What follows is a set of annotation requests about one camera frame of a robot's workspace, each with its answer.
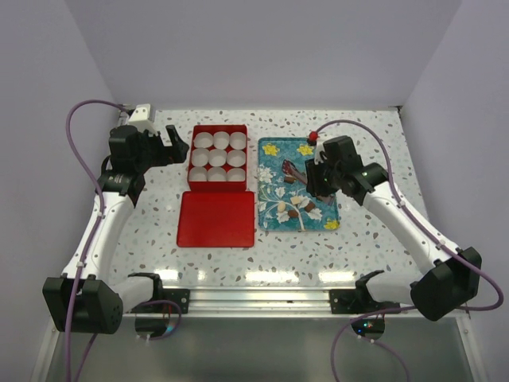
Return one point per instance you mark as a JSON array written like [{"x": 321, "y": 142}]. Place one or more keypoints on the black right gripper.
[{"x": 314, "y": 186}]

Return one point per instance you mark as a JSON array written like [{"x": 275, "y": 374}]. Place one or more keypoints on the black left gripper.
[{"x": 175, "y": 153}]

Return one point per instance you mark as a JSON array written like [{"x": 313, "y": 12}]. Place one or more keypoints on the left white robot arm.
[{"x": 81, "y": 300}]

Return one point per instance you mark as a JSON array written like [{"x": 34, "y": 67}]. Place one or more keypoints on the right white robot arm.
[{"x": 446, "y": 283}]

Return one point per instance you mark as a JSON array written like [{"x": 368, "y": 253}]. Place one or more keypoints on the red chocolate box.
[{"x": 218, "y": 187}]

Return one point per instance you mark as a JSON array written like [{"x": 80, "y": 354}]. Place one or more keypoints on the white paper cup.
[
  {"x": 236, "y": 158},
  {"x": 238, "y": 140},
  {"x": 203, "y": 140},
  {"x": 217, "y": 158},
  {"x": 198, "y": 174},
  {"x": 216, "y": 174},
  {"x": 221, "y": 140},
  {"x": 236, "y": 175},
  {"x": 199, "y": 157}
]

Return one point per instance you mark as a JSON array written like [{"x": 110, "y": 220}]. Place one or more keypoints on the teal floral tray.
[{"x": 272, "y": 189}]

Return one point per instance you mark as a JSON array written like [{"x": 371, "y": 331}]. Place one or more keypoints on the red box lid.
[{"x": 216, "y": 220}]

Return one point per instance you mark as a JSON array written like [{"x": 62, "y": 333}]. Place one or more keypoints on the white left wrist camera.
[{"x": 142, "y": 118}]

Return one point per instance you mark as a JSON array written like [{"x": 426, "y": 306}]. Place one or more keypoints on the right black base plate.
[{"x": 353, "y": 301}]

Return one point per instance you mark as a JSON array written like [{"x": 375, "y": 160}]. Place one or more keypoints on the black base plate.
[
  {"x": 353, "y": 301},
  {"x": 166, "y": 301}
]

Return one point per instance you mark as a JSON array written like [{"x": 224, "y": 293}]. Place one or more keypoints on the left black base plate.
[{"x": 166, "y": 301}]

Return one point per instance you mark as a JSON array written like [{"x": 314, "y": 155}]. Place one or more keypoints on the aluminium mounting rail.
[{"x": 260, "y": 302}]

